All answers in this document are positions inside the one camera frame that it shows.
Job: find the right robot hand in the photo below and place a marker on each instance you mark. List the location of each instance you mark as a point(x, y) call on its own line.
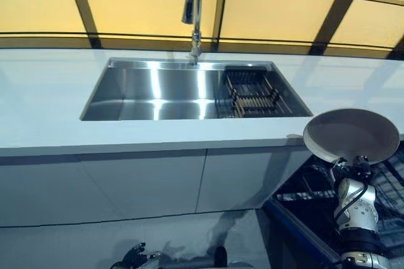
point(353, 169)

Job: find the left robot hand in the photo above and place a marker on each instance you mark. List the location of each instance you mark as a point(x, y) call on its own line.
point(135, 258)

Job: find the cream round plate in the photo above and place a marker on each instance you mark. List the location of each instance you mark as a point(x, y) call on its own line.
point(350, 133)

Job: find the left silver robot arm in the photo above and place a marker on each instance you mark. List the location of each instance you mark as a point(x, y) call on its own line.
point(118, 266)

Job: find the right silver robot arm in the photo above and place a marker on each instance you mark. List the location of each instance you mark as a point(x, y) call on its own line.
point(360, 212)

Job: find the white glossy cabinet door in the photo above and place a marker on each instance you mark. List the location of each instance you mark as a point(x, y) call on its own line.
point(240, 180)
point(94, 187)

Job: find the right robot leg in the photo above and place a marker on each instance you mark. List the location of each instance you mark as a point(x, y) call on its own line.
point(221, 256)

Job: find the black dish drying rack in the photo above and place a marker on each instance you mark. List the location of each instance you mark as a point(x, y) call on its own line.
point(252, 98)

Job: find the stainless steel sink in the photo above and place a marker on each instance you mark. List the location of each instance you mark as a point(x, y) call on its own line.
point(151, 92)

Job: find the chrome kitchen faucet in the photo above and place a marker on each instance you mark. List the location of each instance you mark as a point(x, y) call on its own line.
point(197, 13)

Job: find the yellow window with dark frame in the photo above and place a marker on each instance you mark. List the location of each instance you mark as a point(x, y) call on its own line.
point(142, 3)

